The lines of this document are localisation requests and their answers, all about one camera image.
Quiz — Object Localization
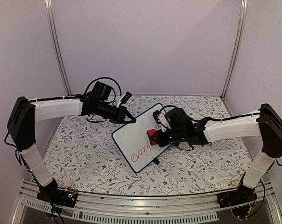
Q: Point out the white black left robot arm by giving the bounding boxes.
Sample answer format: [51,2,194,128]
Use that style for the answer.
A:
[4,79,136,203]

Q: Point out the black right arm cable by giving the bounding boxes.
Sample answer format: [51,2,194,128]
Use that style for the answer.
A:
[159,105,282,219]

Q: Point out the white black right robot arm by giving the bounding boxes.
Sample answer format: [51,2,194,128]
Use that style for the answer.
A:
[147,104,282,203]

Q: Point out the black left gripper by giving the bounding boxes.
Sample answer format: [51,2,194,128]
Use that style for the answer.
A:
[97,101,137,125]

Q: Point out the left rear aluminium post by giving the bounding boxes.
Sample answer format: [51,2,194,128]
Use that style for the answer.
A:
[44,0,72,95]

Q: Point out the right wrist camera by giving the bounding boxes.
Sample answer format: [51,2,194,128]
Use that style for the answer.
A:
[153,108,195,131]

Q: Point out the small whiteboard blue frame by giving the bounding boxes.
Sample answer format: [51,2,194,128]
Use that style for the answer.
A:
[112,103,170,173]

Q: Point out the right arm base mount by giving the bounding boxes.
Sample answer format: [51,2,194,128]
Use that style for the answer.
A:
[217,184,257,208]

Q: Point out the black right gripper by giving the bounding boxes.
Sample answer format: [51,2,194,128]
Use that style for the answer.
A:
[151,129,186,148]

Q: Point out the aluminium post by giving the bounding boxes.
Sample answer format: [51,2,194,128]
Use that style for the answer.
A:
[44,0,72,95]
[221,0,248,101]

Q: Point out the right rear aluminium post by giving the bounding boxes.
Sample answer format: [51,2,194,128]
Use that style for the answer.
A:
[221,0,248,101]

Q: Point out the red whiteboard eraser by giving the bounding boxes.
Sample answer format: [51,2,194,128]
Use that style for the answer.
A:
[147,129,156,140]

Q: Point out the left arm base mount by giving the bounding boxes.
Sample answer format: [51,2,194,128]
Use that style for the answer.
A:
[37,178,78,208]

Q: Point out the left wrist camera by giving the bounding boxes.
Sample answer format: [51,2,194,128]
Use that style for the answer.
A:
[113,91,132,108]

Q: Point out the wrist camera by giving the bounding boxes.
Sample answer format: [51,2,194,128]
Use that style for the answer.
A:
[113,91,132,108]
[153,108,195,131]

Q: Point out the front aluminium rail frame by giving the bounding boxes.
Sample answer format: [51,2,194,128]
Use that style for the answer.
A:
[12,181,282,224]

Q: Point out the wire whiteboard stand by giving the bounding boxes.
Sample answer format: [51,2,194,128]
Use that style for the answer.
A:
[152,158,160,165]

